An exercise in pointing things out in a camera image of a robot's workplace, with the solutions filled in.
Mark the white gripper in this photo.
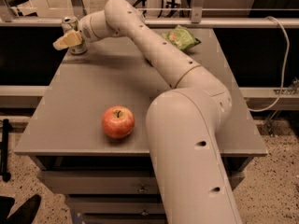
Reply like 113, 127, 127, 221
53, 15, 94, 50

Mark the white green 7up can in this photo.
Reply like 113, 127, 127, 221
62, 17, 87, 55

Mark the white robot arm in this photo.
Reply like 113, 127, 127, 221
53, 0, 242, 224

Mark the red apple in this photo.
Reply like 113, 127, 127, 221
102, 105, 135, 139

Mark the black stand left floor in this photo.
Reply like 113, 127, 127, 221
0, 119, 13, 182

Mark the green chips bag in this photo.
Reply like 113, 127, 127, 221
161, 25, 201, 51

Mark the top drawer with knob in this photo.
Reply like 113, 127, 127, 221
36, 170, 245, 195

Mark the drawer with knob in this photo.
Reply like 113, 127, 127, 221
66, 196, 164, 215
36, 170, 245, 195

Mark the middle drawer with knob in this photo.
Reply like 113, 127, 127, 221
66, 196, 164, 215

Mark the metal guard rail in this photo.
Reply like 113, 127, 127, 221
1, 0, 299, 29

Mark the white cable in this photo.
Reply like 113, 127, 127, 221
248, 15, 292, 113

